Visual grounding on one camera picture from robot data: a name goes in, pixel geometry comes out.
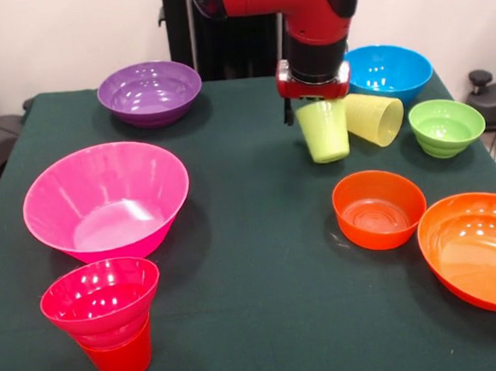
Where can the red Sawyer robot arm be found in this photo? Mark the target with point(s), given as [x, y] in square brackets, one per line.
[311, 8]

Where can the yellow cup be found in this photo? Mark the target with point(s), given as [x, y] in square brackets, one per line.
[376, 119]

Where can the purple bowl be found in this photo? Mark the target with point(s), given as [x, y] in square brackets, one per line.
[150, 94]

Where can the large magenta bowl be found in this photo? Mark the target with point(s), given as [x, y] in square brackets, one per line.
[102, 192]

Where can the black robot column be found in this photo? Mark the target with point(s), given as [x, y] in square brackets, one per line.
[237, 44]

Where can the small crimson pink bowl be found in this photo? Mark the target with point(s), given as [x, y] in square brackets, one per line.
[98, 304]

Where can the large orange bowl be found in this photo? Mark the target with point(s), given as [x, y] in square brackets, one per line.
[481, 257]

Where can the lime green cup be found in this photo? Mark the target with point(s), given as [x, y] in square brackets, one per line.
[325, 132]

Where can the dark green tablecloth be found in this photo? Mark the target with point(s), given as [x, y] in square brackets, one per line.
[259, 279]

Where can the red cup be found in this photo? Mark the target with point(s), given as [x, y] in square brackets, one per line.
[120, 363]

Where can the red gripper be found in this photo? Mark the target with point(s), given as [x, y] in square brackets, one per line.
[309, 90]

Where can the blue bowl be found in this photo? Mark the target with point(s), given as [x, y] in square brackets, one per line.
[394, 79]

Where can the small orange bowl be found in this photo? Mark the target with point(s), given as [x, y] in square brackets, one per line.
[380, 226]

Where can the small green bowl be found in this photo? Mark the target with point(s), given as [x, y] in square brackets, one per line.
[447, 131]

